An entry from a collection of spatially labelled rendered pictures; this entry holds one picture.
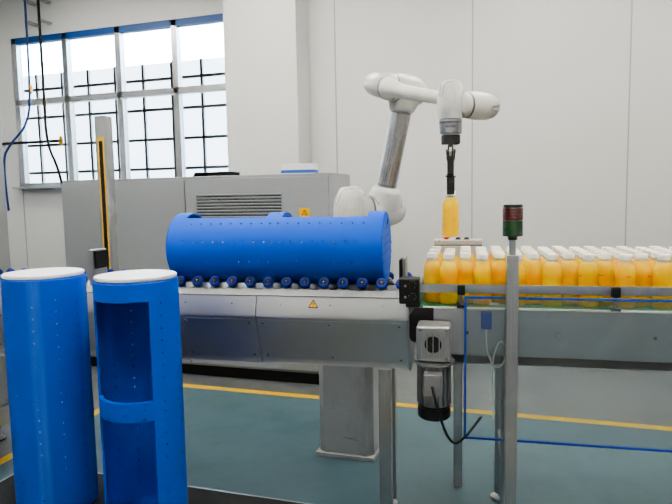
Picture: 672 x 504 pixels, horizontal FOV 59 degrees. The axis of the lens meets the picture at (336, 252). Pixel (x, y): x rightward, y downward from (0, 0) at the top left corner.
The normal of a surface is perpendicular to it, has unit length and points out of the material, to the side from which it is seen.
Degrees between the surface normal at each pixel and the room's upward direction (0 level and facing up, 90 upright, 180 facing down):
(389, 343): 109
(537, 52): 90
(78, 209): 90
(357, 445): 90
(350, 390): 90
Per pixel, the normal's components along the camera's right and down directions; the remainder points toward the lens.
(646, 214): -0.30, 0.10
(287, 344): -0.19, 0.42
